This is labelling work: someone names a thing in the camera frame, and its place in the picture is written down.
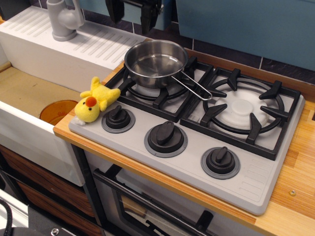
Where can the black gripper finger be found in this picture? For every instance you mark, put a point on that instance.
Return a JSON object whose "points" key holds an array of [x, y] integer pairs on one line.
{"points": [[116, 9], [150, 10]]}

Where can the stainless steel pan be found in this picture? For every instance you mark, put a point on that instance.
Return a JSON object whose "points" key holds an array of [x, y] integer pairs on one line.
{"points": [[158, 64]]}

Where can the black left stove knob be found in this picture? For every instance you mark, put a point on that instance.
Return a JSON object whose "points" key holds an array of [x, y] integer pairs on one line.
{"points": [[118, 120]]}

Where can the black stove knob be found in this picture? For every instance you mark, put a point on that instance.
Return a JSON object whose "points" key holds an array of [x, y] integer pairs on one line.
{"points": [[220, 163], [118, 120], [166, 140]]}

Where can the black middle stove knob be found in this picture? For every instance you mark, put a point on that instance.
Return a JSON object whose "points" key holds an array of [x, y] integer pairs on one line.
{"points": [[166, 140]]}

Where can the grey toy stove top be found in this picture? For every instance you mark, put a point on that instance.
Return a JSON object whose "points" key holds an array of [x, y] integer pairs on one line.
{"points": [[250, 189]]}

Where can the black right stove knob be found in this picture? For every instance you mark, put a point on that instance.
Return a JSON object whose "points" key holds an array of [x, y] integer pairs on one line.
{"points": [[220, 163]]}

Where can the grey toy faucet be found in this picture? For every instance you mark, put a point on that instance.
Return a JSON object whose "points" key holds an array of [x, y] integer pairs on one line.
{"points": [[64, 21]]}

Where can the black left burner grate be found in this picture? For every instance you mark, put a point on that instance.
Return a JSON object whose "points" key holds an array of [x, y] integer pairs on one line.
{"points": [[169, 102]]}

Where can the black burner grate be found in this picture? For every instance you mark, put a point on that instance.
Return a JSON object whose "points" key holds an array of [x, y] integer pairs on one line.
{"points": [[256, 116], [169, 102]]}

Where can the white toy sink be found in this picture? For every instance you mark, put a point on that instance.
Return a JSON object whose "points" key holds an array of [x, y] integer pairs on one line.
{"points": [[36, 71]]}

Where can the yellow stuffed duck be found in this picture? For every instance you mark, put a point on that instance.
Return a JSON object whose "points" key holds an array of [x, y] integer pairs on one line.
{"points": [[94, 101]]}

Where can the orange plastic bowl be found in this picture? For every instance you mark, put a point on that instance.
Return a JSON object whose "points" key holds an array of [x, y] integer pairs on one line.
{"points": [[55, 112]]}

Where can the black right burner grate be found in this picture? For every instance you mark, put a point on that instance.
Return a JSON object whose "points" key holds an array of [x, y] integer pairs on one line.
{"points": [[256, 116]]}

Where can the wooden drawer front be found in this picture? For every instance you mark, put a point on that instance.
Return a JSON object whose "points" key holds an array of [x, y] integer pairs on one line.
{"points": [[57, 198]]}

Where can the toy oven door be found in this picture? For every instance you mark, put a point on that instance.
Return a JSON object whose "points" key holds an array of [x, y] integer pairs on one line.
{"points": [[142, 208]]}

